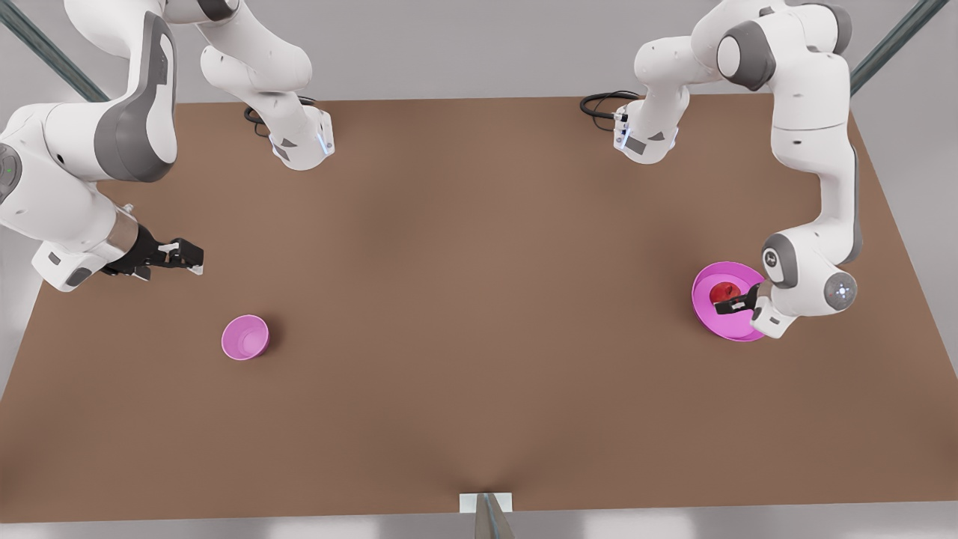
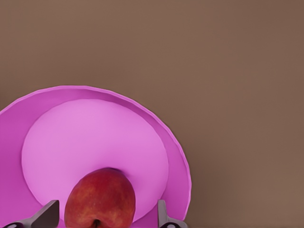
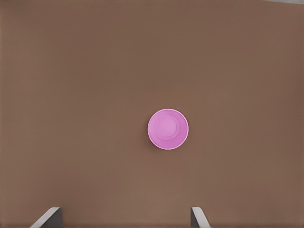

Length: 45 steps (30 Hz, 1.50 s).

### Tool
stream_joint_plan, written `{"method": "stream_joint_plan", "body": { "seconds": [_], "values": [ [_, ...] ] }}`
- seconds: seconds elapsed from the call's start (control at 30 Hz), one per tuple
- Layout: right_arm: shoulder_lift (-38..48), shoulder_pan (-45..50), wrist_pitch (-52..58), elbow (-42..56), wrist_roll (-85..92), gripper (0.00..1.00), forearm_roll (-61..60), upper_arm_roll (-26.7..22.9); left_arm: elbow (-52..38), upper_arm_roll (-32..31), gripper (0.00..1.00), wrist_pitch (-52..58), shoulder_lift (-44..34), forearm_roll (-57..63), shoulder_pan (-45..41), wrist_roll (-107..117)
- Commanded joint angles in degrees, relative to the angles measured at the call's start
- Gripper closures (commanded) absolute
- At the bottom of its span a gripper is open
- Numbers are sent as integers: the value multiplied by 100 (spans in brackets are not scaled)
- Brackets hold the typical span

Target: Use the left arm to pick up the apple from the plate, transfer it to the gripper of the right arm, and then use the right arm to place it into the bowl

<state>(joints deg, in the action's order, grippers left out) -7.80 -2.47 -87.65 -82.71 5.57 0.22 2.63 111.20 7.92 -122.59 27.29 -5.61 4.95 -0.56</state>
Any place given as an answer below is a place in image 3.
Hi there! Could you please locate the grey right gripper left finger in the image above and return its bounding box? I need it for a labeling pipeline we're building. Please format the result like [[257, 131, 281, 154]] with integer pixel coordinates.
[[29, 207, 62, 228]]

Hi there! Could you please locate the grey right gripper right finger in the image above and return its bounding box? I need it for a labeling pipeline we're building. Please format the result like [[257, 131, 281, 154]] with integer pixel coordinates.
[[190, 207, 211, 228]]

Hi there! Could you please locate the pink bowl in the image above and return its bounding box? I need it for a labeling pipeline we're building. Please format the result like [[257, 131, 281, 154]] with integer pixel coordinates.
[[147, 108, 190, 151]]

